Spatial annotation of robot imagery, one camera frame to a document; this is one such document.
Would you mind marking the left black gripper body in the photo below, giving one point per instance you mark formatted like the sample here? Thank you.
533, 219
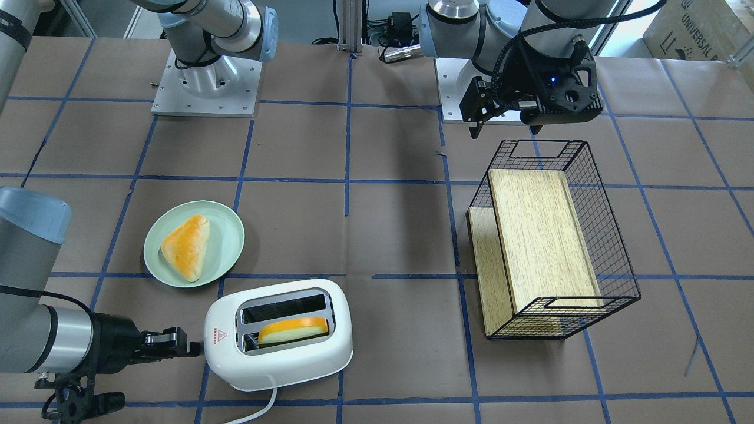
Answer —
523, 69

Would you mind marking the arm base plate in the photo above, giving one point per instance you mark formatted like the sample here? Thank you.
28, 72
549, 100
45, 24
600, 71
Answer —
226, 88
453, 78

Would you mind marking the black power adapter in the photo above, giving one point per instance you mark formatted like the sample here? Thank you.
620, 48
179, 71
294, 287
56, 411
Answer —
400, 24

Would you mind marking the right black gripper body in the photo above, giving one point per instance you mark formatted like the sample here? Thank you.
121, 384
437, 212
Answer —
116, 340

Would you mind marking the black wire basket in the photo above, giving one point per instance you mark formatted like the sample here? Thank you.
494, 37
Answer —
605, 246

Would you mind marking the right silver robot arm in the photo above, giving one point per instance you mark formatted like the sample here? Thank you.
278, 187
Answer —
214, 45

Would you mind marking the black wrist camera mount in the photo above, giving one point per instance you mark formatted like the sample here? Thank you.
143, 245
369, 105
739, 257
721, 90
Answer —
74, 399

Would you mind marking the white toaster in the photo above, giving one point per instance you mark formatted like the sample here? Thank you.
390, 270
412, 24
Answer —
232, 325

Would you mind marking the cardboard box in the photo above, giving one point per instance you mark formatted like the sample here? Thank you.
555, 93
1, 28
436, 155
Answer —
699, 30

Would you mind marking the triangular bread on plate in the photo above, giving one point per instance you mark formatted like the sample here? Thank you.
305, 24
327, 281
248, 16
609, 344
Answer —
185, 248

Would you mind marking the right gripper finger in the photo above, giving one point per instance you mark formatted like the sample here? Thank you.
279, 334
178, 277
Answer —
174, 336
155, 353

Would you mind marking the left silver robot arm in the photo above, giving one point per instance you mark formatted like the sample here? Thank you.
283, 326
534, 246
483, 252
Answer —
485, 31

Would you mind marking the aluminium frame post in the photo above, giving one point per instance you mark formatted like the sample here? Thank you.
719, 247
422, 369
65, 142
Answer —
350, 26

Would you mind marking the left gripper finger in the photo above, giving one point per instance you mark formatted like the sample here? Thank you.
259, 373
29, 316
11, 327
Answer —
477, 104
512, 116

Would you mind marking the light green plate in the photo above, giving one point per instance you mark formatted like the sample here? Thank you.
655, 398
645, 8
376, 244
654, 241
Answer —
226, 241

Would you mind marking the bread slice in toaster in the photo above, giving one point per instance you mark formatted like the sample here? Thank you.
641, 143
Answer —
290, 330

